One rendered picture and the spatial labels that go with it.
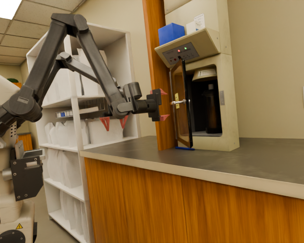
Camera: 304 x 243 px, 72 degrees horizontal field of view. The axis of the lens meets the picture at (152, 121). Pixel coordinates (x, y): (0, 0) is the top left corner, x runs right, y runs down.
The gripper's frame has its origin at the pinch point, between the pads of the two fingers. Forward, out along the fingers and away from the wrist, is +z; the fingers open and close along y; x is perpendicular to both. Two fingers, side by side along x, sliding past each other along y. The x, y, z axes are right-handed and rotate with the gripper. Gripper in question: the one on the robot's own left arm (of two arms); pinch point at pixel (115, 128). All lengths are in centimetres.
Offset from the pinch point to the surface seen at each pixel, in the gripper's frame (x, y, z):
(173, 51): -25, 24, -36
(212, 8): -44, 33, -52
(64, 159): 112, 13, 31
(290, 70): -64, 75, -21
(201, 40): -42, 24, -36
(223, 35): -46, 37, -39
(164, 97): -9.2, 30.9, -14.0
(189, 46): -35, 24, -36
